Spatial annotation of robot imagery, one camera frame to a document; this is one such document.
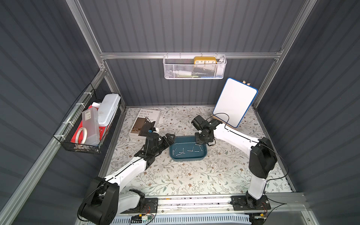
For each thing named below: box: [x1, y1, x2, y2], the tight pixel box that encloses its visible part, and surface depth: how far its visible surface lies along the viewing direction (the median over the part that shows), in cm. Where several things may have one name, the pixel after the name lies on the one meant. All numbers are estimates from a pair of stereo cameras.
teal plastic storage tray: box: [169, 135, 208, 162], surface depth 95 cm
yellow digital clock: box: [193, 56, 218, 65], surface depth 90 cm
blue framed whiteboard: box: [212, 77, 259, 128], surface depth 88 cm
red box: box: [98, 126, 110, 142], surface depth 71 cm
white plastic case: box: [97, 93, 121, 127], surface depth 75 cm
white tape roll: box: [75, 127, 88, 144], surface depth 65 cm
